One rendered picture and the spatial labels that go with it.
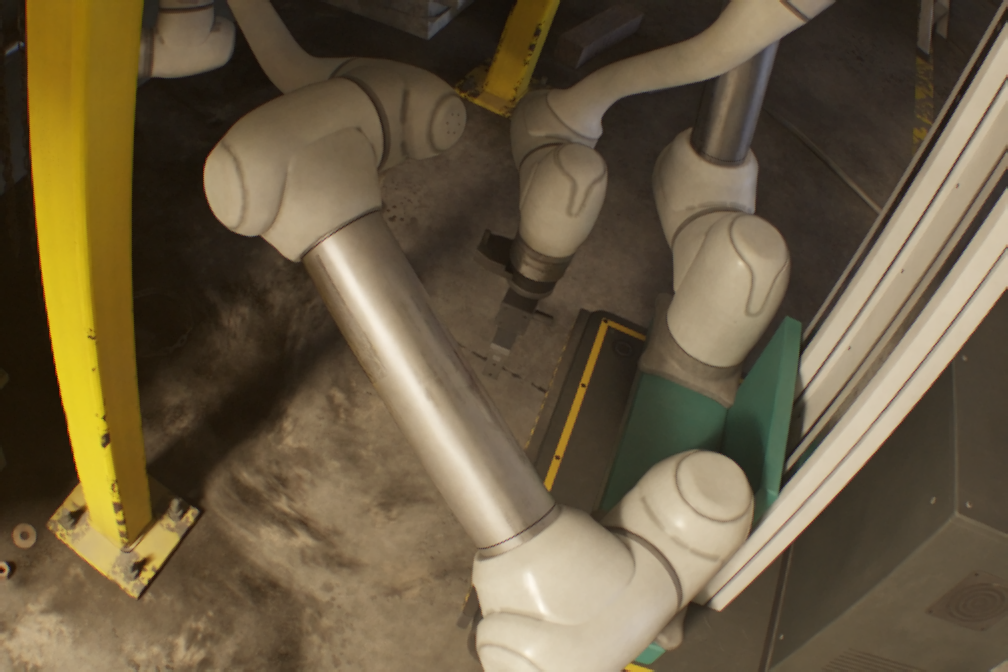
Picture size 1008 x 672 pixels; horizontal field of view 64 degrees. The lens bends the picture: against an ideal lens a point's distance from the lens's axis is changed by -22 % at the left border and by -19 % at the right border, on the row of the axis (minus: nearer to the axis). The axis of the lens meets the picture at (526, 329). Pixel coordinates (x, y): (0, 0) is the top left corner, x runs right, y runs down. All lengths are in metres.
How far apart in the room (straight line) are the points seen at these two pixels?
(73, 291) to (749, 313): 0.98
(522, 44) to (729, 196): 1.19
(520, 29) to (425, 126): 1.55
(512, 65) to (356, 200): 1.70
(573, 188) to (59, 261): 0.70
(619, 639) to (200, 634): 0.83
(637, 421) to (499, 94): 1.43
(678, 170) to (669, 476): 0.61
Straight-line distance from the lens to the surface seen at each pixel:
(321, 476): 1.82
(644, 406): 1.53
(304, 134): 1.01
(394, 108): 1.09
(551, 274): 1.43
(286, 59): 1.32
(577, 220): 1.35
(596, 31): 3.10
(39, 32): 0.95
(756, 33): 1.23
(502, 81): 2.72
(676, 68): 1.29
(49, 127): 1.00
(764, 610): 1.56
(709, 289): 1.48
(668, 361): 1.58
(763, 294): 1.48
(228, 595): 1.68
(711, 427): 1.56
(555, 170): 1.33
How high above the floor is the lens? 1.54
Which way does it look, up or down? 46 degrees down
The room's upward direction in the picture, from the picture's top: 23 degrees clockwise
